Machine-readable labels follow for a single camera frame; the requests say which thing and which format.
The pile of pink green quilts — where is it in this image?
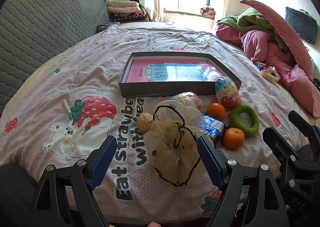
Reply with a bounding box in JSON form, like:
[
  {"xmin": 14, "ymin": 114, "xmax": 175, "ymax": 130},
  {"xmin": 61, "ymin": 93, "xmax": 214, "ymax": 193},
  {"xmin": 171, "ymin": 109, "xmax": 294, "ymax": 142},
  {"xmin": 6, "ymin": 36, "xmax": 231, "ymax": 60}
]
[{"xmin": 215, "ymin": 23, "xmax": 320, "ymax": 117}]

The green fuzzy ring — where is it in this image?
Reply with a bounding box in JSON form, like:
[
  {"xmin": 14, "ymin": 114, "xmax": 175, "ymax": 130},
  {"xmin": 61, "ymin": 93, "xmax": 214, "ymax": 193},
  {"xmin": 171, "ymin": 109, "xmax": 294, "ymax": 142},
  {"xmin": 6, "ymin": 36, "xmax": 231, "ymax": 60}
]
[{"xmin": 230, "ymin": 104, "xmax": 260, "ymax": 139}]

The dark patterned cloth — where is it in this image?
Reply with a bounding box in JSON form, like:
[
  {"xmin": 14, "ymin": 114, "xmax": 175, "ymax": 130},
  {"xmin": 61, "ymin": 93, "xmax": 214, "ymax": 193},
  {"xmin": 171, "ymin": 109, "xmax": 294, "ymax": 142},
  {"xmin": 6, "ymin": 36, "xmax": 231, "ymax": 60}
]
[{"xmin": 96, "ymin": 22, "xmax": 120, "ymax": 34}]

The black television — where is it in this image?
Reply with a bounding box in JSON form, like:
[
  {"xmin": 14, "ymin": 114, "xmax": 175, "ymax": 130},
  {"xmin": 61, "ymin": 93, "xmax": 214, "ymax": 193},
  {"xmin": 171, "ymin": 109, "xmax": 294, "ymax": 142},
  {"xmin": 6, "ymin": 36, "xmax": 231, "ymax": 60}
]
[{"xmin": 285, "ymin": 6, "xmax": 318, "ymax": 45}]

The green quilt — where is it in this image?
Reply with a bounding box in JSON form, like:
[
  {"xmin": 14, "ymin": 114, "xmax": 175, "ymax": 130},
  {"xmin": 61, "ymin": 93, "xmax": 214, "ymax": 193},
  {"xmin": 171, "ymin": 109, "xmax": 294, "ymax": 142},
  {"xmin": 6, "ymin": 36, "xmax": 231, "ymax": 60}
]
[{"xmin": 216, "ymin": 7, "xmax": 292, "ymax": 51}]

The beige mesh drawstring pouch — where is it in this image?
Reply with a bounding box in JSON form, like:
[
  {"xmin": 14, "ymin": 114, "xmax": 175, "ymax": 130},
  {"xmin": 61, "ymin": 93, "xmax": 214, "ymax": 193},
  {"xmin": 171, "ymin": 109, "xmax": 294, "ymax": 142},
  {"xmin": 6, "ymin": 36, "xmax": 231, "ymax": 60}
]
[{"xmin": 144, "ymin": 100, "xmax": 208, "ymax": 187}]

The yellow cracker packet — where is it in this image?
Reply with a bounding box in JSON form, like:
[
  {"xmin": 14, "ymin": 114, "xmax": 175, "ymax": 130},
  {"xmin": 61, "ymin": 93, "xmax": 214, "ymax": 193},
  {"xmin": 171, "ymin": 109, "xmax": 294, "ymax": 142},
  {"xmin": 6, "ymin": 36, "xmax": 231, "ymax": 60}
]
[{"xmin": 260, "ymin": 66, "xmax": 280, "ymax": 83}]

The black garment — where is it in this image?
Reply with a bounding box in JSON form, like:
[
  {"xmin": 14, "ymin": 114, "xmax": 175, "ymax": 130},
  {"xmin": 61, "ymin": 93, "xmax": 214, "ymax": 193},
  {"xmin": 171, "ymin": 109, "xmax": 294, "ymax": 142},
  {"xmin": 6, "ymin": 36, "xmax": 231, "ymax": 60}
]
[{"xmin": 130, "ymin": 0, "xmax": 145, "ymax": 10}]

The egg toy packet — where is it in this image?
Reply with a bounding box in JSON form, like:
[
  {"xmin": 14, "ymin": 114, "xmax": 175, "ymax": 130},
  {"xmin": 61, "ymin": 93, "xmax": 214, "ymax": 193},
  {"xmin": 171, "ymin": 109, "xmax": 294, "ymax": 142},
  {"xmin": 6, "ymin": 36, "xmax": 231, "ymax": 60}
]
[
  {"xmin": 169, "ymin": 92, "xmax": 202, "ymax": 111},
  {"xmin": 215, "ymin": 76, "xmax": 242, "ymax": 111}
]

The blue snack packet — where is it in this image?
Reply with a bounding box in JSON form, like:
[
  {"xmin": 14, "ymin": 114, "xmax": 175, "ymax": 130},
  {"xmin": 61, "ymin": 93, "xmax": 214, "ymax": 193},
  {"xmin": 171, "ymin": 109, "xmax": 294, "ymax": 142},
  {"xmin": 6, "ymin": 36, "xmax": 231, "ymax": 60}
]
[{"xmin": 201, "ymin": 113, "xmax": 227, "ymax": 142}]

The orange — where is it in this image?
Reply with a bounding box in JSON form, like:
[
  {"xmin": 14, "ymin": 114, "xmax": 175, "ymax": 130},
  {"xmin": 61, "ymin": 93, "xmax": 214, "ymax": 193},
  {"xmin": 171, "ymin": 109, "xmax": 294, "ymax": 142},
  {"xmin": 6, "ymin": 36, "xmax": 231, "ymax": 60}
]
[
  {"xmin": 206, "ymin": 103, "xmax": 226, "ymax": 121},
  {"xmin": 223, "ymin": 128, "xmax": 245, "ymax": 150}
]

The grey quilted headboard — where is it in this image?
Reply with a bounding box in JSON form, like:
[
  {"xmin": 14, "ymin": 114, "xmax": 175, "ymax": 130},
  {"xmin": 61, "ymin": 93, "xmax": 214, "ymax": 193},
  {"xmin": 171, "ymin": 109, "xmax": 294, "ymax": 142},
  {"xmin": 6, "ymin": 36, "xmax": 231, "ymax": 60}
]
[{"xmin": 0, "ymin": 0, "xmax": 110, "ymax": 115}]

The dark patterned folded blanket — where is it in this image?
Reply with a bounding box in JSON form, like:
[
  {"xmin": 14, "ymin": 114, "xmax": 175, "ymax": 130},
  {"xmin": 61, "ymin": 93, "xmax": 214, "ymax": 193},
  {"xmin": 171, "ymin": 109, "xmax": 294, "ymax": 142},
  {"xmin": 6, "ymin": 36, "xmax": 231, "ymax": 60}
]
[{"xmin": 109, "ymin": 13, "xmax": 150, "ymax": 23}]

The grey shallow cardboard box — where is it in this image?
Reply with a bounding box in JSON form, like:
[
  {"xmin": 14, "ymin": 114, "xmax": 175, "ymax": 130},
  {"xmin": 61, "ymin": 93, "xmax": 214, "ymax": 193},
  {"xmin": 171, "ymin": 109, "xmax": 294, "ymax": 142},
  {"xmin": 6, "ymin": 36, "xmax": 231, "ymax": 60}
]
[{"xmin": 118, "ymin": 52, "xmax": 242, "ymax": 98}]

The walnut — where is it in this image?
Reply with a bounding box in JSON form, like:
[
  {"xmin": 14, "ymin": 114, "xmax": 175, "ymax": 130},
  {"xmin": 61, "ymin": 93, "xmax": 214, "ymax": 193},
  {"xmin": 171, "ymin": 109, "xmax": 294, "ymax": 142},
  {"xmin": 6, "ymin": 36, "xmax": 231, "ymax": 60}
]
[{"xmin": 136, "ymin": 113, "xmax": 154, "ymax": 133}]

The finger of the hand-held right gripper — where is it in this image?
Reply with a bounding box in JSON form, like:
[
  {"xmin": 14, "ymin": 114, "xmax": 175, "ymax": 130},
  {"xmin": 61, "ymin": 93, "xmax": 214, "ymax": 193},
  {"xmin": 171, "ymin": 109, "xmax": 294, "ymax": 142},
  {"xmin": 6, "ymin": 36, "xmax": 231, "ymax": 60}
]
[
  {"xmin": 288, "ymin": 110, "xmax": 320, "ymax": 147},
  {"xmin": 262, "ymin": 127, "xmax": 304, "ymax": 175}
]

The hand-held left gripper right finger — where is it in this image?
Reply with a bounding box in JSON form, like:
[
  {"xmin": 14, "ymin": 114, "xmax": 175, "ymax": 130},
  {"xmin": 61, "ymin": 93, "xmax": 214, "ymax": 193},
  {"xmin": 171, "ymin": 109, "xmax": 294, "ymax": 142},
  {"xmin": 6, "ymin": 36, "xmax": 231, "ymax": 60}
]
[{"xmin": 197, "ymin": 135, "xmax": 290, "ymax": 227}]

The pink folded blanket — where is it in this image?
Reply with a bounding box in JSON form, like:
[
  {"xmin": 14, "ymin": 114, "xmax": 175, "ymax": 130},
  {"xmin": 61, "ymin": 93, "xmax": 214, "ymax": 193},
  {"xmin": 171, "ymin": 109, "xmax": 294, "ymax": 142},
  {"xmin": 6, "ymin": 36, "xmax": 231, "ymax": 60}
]
[{"xmin": 107, "ymin": 7, "xmax": 147, "ymax": 16}]

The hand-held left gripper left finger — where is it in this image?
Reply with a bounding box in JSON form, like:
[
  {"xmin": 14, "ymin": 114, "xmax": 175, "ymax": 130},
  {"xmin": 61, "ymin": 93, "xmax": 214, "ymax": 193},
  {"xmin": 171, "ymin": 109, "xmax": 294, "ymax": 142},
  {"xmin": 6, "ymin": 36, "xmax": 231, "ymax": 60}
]
[{"xmin": 26, "ymin": 135, "xmax": 118, "ymax": 227}]

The patterned bag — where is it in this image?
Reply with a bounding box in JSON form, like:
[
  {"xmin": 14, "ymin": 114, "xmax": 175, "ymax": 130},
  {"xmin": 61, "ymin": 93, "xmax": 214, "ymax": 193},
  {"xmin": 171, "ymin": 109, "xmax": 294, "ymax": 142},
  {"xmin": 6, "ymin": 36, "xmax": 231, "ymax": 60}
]
[{"xmin": 200, "ymin": 6, "xmax": 216, "ymax": 16}]

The pink quilted pad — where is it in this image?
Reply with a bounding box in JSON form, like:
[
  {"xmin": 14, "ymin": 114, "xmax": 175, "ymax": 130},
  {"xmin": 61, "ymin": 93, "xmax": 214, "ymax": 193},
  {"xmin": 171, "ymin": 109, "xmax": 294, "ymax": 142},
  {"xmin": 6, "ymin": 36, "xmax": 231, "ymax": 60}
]
[{"xmin": 239, "ymin": 0, "xmax": 315, "ymax": 80}]

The cream folded blanket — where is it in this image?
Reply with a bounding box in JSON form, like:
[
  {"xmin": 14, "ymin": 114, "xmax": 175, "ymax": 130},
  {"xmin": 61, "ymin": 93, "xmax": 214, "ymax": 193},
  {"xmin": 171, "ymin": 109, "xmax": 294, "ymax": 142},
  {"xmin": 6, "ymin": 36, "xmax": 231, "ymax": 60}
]
[{"xmin": 107, "ymin": 0, "xmax": 140, "ymax": 9}]

